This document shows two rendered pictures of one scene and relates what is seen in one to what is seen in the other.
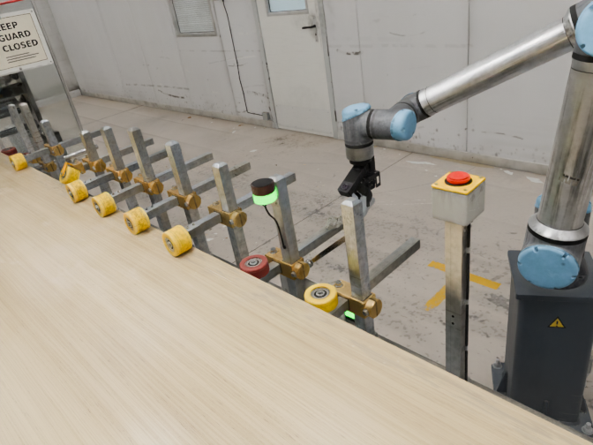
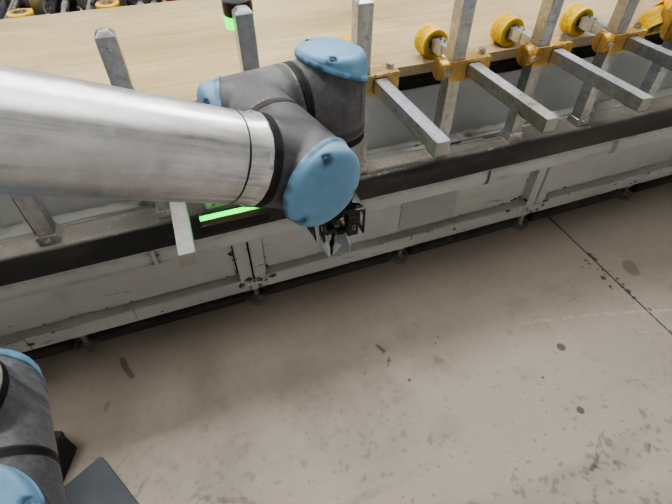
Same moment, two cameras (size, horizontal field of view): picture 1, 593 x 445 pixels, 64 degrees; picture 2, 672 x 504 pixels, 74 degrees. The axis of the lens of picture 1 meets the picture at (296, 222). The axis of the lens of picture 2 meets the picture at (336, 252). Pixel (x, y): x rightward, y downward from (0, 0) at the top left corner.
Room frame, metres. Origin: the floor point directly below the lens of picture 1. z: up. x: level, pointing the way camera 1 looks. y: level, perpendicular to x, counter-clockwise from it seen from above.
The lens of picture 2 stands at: (1.64, -0.77, 1.41)
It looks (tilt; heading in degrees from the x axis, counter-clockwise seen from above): 45 degrees down; 110
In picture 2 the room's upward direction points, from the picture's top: straight up
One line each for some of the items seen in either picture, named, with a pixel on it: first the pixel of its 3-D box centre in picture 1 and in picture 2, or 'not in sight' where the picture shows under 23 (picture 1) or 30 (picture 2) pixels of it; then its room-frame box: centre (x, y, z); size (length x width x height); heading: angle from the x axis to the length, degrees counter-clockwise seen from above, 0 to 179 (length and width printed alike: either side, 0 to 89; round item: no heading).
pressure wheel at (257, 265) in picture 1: (257, 277); not in sight; (1.12, 0.14, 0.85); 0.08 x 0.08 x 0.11
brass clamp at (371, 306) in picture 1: (355, 299); not in sight; (0.98, -0.12, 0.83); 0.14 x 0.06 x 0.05; 41
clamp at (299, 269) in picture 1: (286, 264); not in sight; (1.17, 0.05, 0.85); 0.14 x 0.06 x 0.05; 41
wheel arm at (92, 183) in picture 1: (131, 167); (641, 46); (1.98, 0.66, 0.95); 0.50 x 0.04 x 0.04; 131
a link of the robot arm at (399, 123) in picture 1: (393, 124); (256, 114); (1.38, -0.34, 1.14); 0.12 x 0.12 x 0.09; 52
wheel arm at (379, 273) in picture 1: (371, 279); (175, 191); (1.06, -0.18, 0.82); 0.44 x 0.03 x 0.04; 131
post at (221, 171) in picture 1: (236, 231); (358, 106); (1.34, 0.20, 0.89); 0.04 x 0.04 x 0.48; 41
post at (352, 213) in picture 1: (360, 284); (144, 147); (0.96, -0.13, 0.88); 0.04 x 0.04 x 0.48; 41
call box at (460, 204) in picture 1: (458, 199); not in sight; (0.77, -0.30, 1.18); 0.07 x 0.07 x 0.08; 41
